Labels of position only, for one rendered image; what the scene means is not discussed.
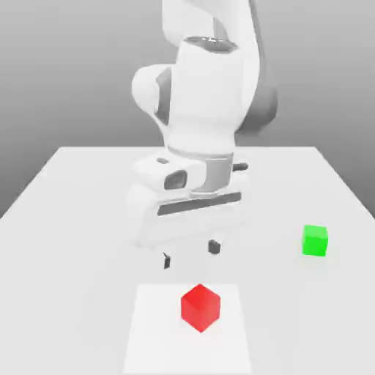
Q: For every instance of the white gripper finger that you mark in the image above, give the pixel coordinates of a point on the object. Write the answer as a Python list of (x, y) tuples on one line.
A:
[(167, 261), (214, 246)]

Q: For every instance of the small red cube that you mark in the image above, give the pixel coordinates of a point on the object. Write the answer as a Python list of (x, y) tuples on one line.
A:
[(200, 307)]

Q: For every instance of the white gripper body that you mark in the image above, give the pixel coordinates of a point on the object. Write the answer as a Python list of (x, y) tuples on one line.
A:
[(187, 225)]

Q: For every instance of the small green cube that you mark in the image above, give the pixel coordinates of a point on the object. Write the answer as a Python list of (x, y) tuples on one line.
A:
[(315, 240)]

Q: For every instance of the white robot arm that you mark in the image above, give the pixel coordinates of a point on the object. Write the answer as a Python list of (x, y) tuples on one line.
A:
[(205, 96)]

